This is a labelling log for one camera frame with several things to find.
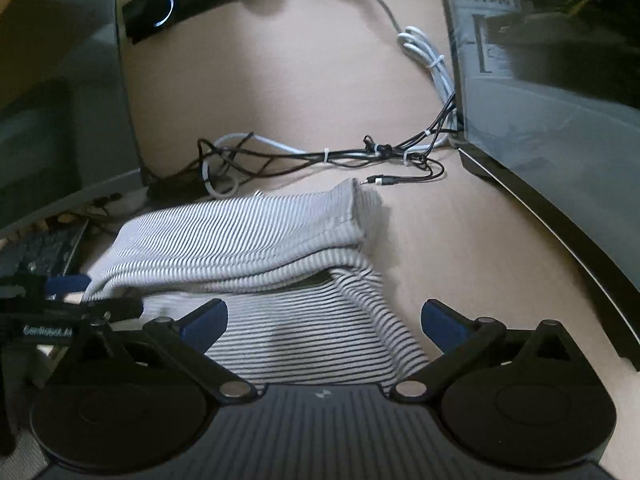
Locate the black desk socket bar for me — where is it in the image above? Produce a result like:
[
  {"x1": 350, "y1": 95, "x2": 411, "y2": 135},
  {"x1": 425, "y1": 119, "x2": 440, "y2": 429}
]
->
[{"x1": 121, "y1": 0, "x2": 436, "y2": 46}]

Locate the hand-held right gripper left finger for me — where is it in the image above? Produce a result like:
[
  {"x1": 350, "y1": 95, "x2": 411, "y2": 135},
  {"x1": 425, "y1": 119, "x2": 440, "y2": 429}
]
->
[{"x1": 64, "y1": 298, "x2": 256, "y2": 404}]

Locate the striped shirt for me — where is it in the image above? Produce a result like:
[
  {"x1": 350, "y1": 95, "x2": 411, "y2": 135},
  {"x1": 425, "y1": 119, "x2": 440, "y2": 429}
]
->
[{"x1": 82, "y1": 179, "x2": 434, "y2": 394}]

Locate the computer monitor on left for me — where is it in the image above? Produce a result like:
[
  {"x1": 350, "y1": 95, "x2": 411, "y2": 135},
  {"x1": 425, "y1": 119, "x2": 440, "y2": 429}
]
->
[{"x1": 0, "y1": 0, "x2": 151, "y2": 241}]

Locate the black plug cable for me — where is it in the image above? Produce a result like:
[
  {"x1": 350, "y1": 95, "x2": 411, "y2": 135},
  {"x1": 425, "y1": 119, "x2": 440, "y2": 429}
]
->
[{"x1": 359, "y1": 156, "x2": 446, "y2": 187}]

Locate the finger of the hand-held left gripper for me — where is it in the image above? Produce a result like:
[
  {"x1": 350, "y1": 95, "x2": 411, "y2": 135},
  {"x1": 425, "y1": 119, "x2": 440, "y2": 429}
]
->
[
  {"x1": 42, "y1": 297, "x2": 145, "y2": 323},
  {"x1": 0, "y1": 271, "x2": 92, "y2": 302}
]

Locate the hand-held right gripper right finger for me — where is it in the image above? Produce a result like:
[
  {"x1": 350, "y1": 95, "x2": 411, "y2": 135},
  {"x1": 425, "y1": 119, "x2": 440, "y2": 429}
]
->
[{"x1": 391, "y1": 298, "x2": 577, "y2": 404}]

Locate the black keyboard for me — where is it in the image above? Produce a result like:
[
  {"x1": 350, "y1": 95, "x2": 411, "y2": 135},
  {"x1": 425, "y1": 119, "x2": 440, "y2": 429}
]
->
[{"x1": 0, "y1": 220, "x2": 91, "y2": 286}]

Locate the black power adapter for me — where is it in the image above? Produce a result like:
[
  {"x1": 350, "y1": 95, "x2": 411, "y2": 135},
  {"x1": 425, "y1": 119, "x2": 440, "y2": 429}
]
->
[{"x1": 146, "y1": 172, "x2": 211, "y2": 199}]

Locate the white cable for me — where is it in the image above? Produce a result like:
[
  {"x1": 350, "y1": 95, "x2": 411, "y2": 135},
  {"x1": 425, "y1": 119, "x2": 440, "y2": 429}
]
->
[
  {"x1": 205, "y1": 131, "x2": 313, "y2": 199},
  {"x1": 314, "y1": 0, "x2": 463, "y2": 133}
]

